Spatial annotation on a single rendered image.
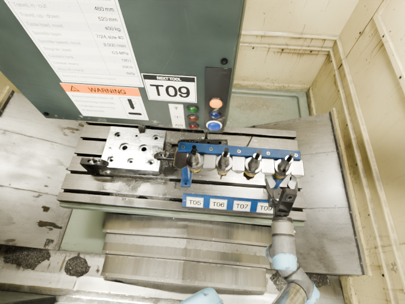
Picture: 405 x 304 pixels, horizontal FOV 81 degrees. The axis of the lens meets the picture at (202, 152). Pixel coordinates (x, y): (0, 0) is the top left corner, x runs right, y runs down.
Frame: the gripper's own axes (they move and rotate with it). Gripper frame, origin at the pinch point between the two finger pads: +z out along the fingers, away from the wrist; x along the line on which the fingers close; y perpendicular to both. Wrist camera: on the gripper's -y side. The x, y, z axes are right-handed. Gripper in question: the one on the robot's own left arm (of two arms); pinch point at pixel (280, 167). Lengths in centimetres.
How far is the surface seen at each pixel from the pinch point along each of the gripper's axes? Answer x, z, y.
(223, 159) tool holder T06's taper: -22.5, -2.1, -8.7
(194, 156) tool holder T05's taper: -32.9, -2.1, -9.3
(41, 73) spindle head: -60, -7, -51
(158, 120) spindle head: -40, -7, -39
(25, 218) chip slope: -126, -20, 47
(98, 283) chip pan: -79, -48, 51
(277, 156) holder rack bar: -1.9, 3.2, -3.5
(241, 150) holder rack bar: -15.4, 4.7, -3.4
